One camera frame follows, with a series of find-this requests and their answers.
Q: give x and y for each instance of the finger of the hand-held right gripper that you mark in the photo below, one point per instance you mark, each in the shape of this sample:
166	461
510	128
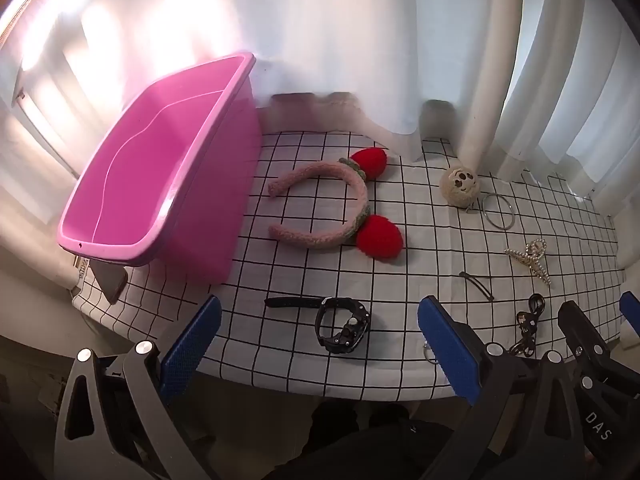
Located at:
631	307
575	322

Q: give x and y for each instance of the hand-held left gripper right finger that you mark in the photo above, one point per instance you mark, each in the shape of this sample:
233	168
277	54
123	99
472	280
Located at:
447	345

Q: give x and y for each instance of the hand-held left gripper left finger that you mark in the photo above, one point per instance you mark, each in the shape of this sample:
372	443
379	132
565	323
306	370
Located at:
192	342

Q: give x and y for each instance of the black wristwatch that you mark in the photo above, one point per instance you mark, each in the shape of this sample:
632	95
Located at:
342	342

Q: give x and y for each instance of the silver bangle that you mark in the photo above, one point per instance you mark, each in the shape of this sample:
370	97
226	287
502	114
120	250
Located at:
483	210

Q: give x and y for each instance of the pink plastic tub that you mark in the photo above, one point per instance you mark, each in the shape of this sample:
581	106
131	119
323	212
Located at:
150	160

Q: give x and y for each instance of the pearl hair claw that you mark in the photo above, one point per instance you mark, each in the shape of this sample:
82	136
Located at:
530	257

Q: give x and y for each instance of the white black-grid tablecloth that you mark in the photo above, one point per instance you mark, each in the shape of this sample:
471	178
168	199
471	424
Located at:
425	260

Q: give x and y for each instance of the dark grey object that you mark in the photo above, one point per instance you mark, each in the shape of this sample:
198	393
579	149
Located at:
110	282

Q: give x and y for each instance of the pink headband with red strawberries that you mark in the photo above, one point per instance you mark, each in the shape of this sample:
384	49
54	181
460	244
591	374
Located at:
380	235

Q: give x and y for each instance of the beige skull-faced ball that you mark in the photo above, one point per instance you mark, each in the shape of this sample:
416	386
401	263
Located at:
460	185

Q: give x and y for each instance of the white curtain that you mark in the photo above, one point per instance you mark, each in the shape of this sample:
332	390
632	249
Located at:
350	35

